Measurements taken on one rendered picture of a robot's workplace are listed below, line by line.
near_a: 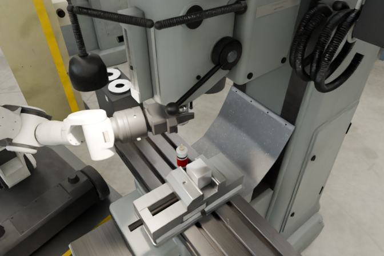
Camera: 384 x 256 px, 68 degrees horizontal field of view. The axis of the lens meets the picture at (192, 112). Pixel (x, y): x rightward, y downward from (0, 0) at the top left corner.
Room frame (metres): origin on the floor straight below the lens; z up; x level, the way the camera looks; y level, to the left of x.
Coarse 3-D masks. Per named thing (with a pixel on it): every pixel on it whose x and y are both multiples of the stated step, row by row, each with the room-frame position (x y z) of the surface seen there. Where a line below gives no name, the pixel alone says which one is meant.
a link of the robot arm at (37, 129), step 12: (24, 120) 0.60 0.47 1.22; (36, 120) 0.61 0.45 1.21; (48, 120) 0.63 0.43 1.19; (24, 132) 0.57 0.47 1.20; (36, 132) 0.58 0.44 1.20; (48, 132) 0.56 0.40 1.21; (60, 132) 0.54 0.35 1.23; (24, 144) 0.55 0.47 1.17; (36, 144) 0.56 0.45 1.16; (48, 144) 0.55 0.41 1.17; (60, 144) 0.55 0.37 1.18
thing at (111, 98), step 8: (112, 72) 1.00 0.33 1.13; (120, 72) 1.02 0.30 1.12; (112, 80) 0.94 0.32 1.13; (120, 80) 0.94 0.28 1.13; (128, 80) 0.96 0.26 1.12; (104, 88) 0.90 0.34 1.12; (112, 88) 0.89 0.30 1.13; (120, 88) 0.90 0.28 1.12; (128, 88) 0.89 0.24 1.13; (104, 96) 0.89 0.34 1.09; (112, 96) 0.85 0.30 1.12; (120, 96) 0.85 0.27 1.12; (128, 96) 0.86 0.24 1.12; (104, 104) 0.92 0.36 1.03; (112, 104) 0.83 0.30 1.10; (120, 104) 0.83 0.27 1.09; (128, 104) 0.85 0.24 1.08; (136, 104) 0.87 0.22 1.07; (112, 112) 0.84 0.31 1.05
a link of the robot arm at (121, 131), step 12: (108, 120) 0.54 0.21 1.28; (120, 120) 0.54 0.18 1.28; (84, 132) 0.51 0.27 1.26; (96, 132) 0.51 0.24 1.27; (108, 132) 0.51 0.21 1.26; (120, 132) 0.51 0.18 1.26; (96, 144) 0.49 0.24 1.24; (108, 144) 0.50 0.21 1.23; (96, 156) 0.48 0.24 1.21; (108, 156) 0.48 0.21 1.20
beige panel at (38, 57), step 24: (0, 0) 1.86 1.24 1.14; (24, 0) 1.94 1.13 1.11; (48, 0) 2.03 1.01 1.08; (0, 24) 1.83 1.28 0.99; (24, 24) 1.91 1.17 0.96; (48, 24) 2.00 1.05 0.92; (24, 48) 1.88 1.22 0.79; (48, 48) 1.97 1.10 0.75; (24, 72) 1.84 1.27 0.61; (48, 72) 1.93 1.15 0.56; (24, 96) 1.80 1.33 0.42; (48, 96) 1.89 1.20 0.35; (72, 96) 2.00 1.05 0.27
